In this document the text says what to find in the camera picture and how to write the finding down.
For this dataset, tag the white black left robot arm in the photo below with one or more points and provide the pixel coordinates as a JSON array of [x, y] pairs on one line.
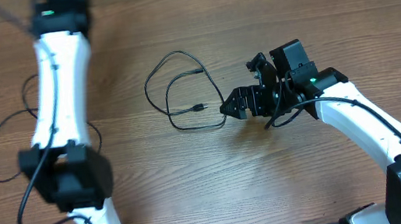
[[61, 164]]

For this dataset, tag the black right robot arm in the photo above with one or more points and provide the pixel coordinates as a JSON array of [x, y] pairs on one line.
[[290, 83]]

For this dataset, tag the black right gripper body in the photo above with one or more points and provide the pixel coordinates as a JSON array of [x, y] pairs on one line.
[[264, 103]]

